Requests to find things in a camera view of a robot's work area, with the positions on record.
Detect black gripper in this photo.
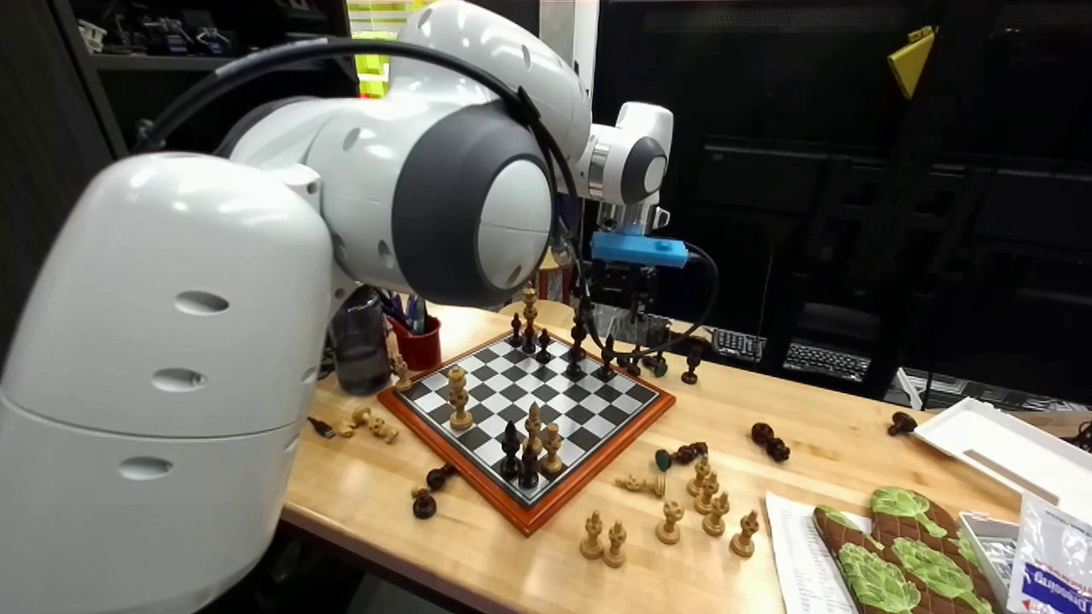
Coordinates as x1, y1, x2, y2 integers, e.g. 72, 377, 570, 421
589, 263, 661, 358

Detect black chess piece green base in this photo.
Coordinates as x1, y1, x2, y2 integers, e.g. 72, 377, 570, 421
651, 438, 712, 474

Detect red pen cup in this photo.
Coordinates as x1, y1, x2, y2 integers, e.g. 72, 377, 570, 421
391, 310, 446, 371

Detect dark grey jar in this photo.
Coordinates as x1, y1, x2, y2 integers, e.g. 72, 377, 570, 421
328, 284, 396, 398

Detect large black panel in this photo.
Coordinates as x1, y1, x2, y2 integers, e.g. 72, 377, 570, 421
594, 0, 1092, 401

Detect white paper sheet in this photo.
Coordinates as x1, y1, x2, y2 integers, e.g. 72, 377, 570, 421
760, 489, 868, 614

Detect yellow green poster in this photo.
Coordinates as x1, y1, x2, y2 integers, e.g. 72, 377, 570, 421
345, 0, 400, 101

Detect yellow triangular flag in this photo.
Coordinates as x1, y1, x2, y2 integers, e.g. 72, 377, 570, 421
887, 19, 942, 98

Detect white papers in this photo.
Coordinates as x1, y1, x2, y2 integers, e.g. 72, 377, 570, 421
915, 393, 1092, 514

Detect clear plastic container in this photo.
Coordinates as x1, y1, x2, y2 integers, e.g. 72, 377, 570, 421
960, 508, 1029, 595

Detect blue white wipes box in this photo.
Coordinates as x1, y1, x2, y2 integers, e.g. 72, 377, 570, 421
1006, 490, 1092, 614

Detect chessboard with red-brown frame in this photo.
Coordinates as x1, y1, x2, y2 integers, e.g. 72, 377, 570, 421
377, 319, 678, 538

